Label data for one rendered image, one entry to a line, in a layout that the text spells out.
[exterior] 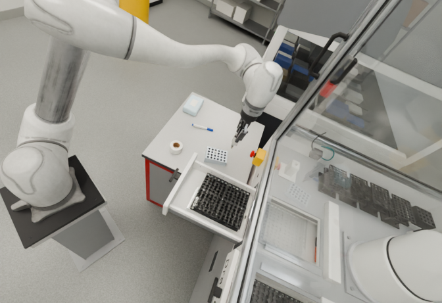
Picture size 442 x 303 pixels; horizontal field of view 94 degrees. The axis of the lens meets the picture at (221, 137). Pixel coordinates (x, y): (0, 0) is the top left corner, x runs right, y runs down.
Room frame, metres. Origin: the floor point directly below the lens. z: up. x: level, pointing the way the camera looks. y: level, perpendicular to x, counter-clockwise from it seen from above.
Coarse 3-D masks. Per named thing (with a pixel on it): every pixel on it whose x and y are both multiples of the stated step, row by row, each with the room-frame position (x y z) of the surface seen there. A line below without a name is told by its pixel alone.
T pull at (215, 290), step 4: (216, 280) 0.12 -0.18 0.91; (216, 284) 0.11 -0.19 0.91; (212, 288) 0.10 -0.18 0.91; (216, 288) 0.10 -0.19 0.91; (220, 288) 0.10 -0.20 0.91; (212, 292) 0.08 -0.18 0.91; (216, 292) 0.09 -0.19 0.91; (220, 292) 0.09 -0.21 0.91; (212, 296) 0.07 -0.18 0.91; (216, 296) 0.08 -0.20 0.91; (208, 300) 0.06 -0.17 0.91
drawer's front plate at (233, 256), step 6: (234, 252) 0.22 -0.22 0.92; (228, 258) 0.21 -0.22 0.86; (234, 258) 0.20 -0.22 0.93; (228, 264) 0.19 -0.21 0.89; (234, 264) 0.18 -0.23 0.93; (222, 270) 0.17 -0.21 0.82; (228, 270) 0.16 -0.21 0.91; (234, 270) 0.17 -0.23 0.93; (222, 276) 0.15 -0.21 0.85; (228, 276) 0.14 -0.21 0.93; (222, 282) 0.13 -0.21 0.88; (228, 282) 0.13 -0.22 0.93; (222, 288) 0.11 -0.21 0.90; (228, 288) 0.11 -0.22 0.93; (222, 294) 0.09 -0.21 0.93; (216, 300) 0.07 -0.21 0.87; (222, 300) 0.07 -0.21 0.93
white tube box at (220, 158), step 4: (208, 148) 0.71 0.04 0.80; (212, 148) 0.73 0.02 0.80; (208, 152) 0.68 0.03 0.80; (212, 152) 0.70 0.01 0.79; (216, 152) 0.71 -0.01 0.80; (220, 152) 0.72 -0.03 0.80; (224, 152) 0.74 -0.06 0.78; (208, 156) 0.66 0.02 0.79; (212, 156) 0.67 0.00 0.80; (216, 156) 0.68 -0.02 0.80; (220, 156) 0.70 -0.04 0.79; (224, 156) 0.70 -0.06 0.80; (204, 160) 0.64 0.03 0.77; (208, 160) 0.65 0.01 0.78; (212, 160) 0.65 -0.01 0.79; (216, 160) 0.66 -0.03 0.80; (220, 160) 0.68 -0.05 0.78; (224, 160) 0.68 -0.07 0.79; (220, 164) 0.66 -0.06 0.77; (224, 164) 0.67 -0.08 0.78
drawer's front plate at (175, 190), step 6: (192, 156) 0.53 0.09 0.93; (192, 162) 0.50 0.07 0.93; (186, 168) 0.46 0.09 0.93; (186, 174) 0.45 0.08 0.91; (180, 180) 0.40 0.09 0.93; (174, 186) 0.36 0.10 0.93; (180, 186) 0.40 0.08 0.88; (174, 192) 0.34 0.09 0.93; (168, 198) 0.31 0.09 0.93; (174, 198) 0.35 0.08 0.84; (168, 204) 0.29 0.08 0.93; (162, 210) 0.28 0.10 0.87
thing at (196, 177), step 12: (192, 168) 0.53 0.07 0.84; (204, 168) 0.53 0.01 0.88; (192, 180) 0.47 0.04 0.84; (228, 180) 0.52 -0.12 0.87; (180, 192) 0.39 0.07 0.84; (192, 192) 0.41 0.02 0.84; (252, 192) 0.52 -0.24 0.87; (180, 204) 0.34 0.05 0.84; (180, 216) 0.29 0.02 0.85; (192, 216) 0.29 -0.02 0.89; (204, 216) 0.33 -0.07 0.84; (204, 228) 0.28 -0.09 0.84; (216, 228) 0.29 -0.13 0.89; (228, 228) 0.33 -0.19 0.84; (240, 228) 0.35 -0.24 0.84; (228, 240) 0.28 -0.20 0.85; (240, 240) 0.28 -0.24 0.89
